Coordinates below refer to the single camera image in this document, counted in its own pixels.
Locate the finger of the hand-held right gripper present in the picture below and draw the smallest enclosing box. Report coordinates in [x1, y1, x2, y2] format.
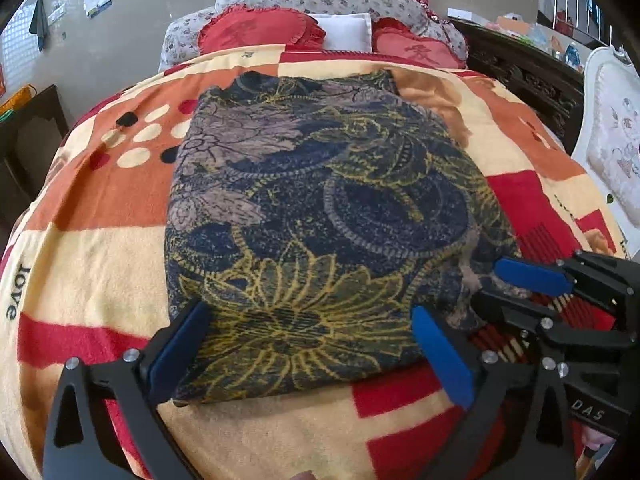
[494, 250, 640, 331]
[472, 289, 637, 352]

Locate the orange red checked blanket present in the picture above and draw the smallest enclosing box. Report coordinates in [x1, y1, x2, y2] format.
[0, 45, 632, 480]

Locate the red heart pillow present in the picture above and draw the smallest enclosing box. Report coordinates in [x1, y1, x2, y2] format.
[372, 16, 465, 70]
[197, 4, 327, 56]

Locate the dark hanging cloth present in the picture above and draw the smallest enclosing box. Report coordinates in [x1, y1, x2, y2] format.
[28, 0, 47, 52]

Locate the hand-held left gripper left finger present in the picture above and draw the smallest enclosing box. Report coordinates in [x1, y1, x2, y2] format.
[42, 300, 213, 480]

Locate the orange box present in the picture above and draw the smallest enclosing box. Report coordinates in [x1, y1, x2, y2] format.
[494, 14, 539, 37]

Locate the white pillow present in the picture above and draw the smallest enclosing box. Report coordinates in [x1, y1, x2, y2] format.
[310, 11, 374, 54]

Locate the dark floral garment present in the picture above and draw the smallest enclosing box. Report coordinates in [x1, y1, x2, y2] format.
[164, 70, 524, 408]

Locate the floral pillow with red frill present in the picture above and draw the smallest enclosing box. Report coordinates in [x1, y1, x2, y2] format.
[406, 0, 470, 63]

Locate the dark wooden nightstand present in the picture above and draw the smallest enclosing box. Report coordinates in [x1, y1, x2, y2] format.
[0, 84, 71, 233]

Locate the dark carved wooden furniture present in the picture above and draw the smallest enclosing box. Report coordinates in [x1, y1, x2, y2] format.
[447, 17, 587, 155]

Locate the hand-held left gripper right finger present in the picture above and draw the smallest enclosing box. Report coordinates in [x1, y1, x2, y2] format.
[412, 305, 577, 480]

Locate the yellow green packet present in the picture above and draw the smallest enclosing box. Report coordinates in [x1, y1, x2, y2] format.
[0, 85, 39, 122]

